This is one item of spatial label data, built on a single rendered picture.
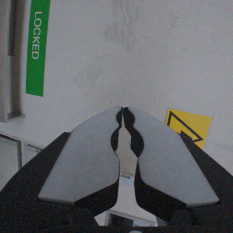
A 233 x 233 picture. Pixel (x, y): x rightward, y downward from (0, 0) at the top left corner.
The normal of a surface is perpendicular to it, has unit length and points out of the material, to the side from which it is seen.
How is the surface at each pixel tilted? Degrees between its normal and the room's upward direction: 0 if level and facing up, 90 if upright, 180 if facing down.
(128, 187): 90
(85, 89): 93
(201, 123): 93
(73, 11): 93
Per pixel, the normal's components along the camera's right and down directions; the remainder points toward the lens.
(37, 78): -0.30, 0.21
